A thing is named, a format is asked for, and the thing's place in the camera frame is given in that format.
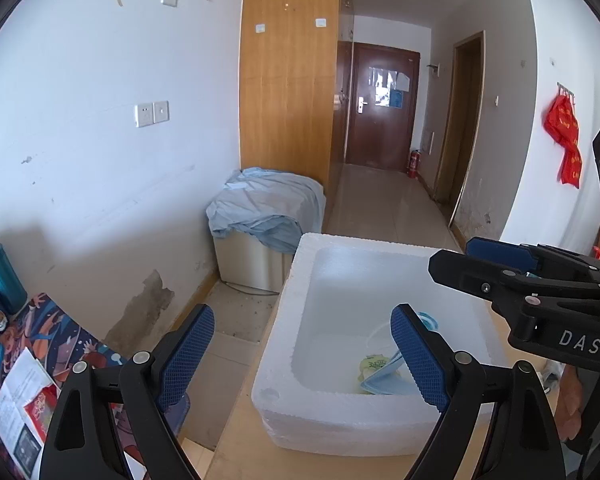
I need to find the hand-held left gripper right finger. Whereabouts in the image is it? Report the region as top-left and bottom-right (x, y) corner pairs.
(390, 303), (567, 480)

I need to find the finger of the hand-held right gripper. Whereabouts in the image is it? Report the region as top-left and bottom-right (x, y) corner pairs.
(466, 236), (600, 282)
(428, 249), (600, 322)

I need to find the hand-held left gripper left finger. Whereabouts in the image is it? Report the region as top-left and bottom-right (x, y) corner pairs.
(39, 304), (216, 480)

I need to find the light blue face mask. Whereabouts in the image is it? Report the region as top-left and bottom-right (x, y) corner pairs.
(361, 347), (422, 397)

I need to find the yellow green soft packet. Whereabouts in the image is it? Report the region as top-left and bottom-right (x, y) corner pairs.
(356, 355), (394, 387)

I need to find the white foam box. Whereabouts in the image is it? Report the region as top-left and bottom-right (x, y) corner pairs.
(251, 232), (518, 457)

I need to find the small white cabinet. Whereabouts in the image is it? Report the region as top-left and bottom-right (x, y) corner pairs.
(212, 229), (294, 294)

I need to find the colourful printed desk mat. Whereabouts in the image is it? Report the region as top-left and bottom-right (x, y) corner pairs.
(0, 292), (191, 480)

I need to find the red hanging cloth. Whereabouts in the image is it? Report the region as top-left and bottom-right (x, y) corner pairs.
(544, 95), (584, 189)

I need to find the red printed box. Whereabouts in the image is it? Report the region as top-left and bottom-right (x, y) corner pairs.
(22, 385), (62, 448)

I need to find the dark brown door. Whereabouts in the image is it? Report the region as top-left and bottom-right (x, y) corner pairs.
(345, 42), (421, 171)

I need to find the white paper sheet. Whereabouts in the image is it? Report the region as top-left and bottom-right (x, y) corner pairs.
(0, 347), (57, 461)

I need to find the teal bottle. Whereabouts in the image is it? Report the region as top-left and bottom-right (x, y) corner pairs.
(0, 244), (29, 317)

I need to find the wooden wardrobe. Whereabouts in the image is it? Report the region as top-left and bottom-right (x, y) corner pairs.
(239, 0), (354, 211)

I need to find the wooden door frame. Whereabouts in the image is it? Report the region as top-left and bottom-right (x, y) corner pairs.
(432, 31), (486, 207)

